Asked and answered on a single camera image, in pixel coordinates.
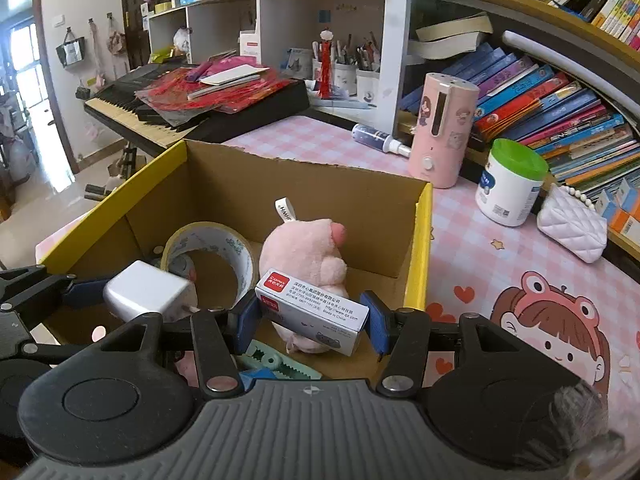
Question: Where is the teal tape dispenser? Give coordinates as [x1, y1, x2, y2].
[235, 339, 322, 380]

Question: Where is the white red-label small box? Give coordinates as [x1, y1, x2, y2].
[255, 270, 369, 356]

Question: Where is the white cube box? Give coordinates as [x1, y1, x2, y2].
[103, 260, 198, 322]

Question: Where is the yellow tape roll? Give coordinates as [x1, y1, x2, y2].
[160, 221, 257, 309]

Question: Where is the pink pig plush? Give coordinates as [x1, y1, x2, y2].
[257, 197, 350, 356]

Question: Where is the yellow cardboard box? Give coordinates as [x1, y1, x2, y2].
[39, 138, 434, 386]

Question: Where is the white jar green lid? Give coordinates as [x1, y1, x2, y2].
[475, 139, 549, 228]

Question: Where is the spray bottle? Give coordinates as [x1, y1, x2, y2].
[352, 124, 411, 158]

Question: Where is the white quilted purse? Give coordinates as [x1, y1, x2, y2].
[536, 184, 608, 263]

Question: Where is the black electronic keyboard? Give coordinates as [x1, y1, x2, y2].
[84, 63, 309, 155]

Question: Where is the pink cylinder dispenser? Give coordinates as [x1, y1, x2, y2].
[409, 73, 480, 188]

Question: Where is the orange white carton lower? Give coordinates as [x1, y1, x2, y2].
[594, 191, 640, 245]

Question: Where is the orange white carton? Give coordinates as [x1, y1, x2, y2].
[594, 191, 640, 245]
[615, 178, 640, 220]

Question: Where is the red packets pile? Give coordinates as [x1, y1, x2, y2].
[134, 55, 295, 128]

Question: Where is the white pen cup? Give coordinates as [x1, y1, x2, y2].
[356, 70, 380, 106]

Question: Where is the row of books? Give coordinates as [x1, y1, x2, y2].
[408, 42, 639, 198]

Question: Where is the orange white carton upper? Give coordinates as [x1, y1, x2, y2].
[615, 178, 640, 220]

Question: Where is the white shelf unit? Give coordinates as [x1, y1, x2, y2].
[146, 0, 386, 111]

